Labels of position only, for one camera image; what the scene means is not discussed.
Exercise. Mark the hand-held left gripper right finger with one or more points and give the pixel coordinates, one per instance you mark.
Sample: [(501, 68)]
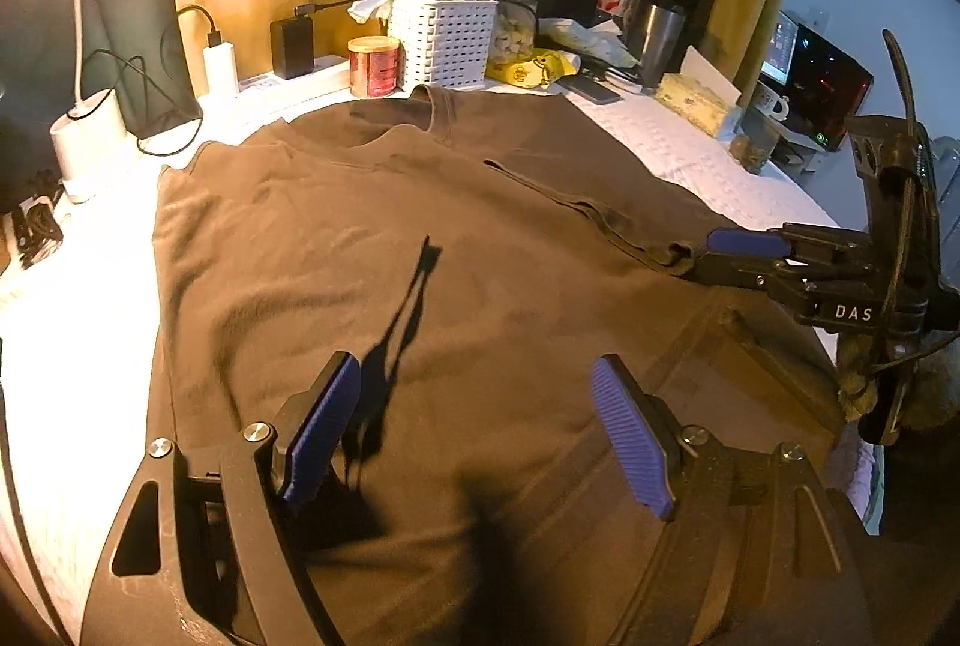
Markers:
[(634, 440)]

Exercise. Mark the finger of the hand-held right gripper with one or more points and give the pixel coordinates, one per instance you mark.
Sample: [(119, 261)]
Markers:
[(746, 242), (731, 274)]

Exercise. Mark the white power strip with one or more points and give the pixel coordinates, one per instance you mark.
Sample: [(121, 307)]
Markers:
[(330, 70)]

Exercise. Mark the steel tumbler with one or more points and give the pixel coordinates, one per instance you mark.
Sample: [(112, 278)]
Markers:
[(656, 42)]

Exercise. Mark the white desk lamp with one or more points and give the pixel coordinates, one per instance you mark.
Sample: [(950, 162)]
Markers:
[(90, 136)]

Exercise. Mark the dark teal curtain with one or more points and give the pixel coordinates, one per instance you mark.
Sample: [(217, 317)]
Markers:
[(37, 38)]

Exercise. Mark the black power adapter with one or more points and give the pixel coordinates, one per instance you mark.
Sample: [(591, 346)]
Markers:
[(292, 49)]

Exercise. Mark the white plastic wrapper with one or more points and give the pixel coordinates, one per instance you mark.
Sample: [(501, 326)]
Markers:
[(581, 38)]

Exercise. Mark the lit monitor screen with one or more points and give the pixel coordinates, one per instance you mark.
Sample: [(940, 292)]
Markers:
[(780, 49)]

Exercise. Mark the snack jar with white lid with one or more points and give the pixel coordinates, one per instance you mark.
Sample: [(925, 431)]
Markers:
[(514, 27)]

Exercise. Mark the white printed mug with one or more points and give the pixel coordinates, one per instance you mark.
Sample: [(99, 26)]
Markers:
[(769, 102)]

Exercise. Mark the white perforated plastic basket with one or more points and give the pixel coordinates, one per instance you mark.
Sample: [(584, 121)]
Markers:
[(442, 42)]

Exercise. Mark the dark smartphone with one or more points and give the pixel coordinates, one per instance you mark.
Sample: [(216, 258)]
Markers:
[(592, 89)]

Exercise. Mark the white paper card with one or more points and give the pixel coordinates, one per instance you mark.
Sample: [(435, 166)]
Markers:
[(709, 68)]

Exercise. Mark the white textured cover cloth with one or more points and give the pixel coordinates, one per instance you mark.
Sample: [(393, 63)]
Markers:
[(712, 166)]

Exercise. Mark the brown t-shirt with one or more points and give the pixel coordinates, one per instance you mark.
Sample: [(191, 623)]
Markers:
[(450, 316)]

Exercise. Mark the pale yellow box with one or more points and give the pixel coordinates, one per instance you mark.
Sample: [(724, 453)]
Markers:
[(694, 102)]

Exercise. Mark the red canister with wooden lid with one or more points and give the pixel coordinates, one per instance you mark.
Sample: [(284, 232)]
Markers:
[(375, 70)]

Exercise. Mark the black laptop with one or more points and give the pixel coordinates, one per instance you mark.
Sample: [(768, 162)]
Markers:
[(832, 83)]

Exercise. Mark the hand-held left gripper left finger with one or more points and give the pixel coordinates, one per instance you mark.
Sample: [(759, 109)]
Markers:
[(322, 425)]

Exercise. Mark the yellow snack bag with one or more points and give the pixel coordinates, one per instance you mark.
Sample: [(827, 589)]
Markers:
[(532, 70)]

